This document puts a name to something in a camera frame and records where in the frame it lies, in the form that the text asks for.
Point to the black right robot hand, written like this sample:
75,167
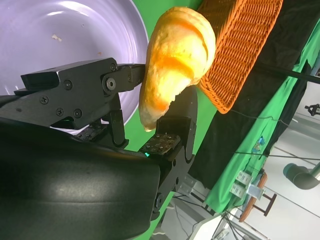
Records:
75,187

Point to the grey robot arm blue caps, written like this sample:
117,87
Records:
300,177

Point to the pale lilac plate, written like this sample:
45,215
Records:
75,30

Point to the orange wicker basket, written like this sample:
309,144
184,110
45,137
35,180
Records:
240,50

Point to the green tablecloth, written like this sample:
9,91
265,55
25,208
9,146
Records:
205,120

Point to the small labelled white box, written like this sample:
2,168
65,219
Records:
240,185

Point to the green printed cloth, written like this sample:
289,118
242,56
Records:
262,125

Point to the black pole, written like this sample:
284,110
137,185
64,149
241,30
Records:
307,78

